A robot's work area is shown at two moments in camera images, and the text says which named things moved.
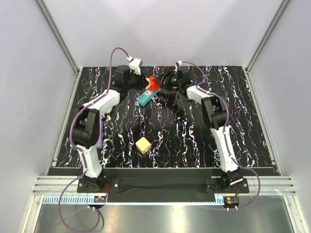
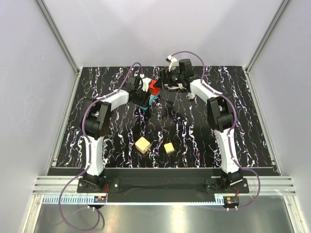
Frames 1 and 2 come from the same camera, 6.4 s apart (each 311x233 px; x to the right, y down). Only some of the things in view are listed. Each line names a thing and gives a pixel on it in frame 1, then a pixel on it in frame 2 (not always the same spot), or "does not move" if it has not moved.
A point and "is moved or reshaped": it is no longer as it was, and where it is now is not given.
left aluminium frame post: (58, 36) does not move
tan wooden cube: (143, 145) does not move
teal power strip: (146, 96) is moved or reshaped
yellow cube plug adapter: (149, 85) is moved or reshaped
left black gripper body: (135, 82) to (140, 95)
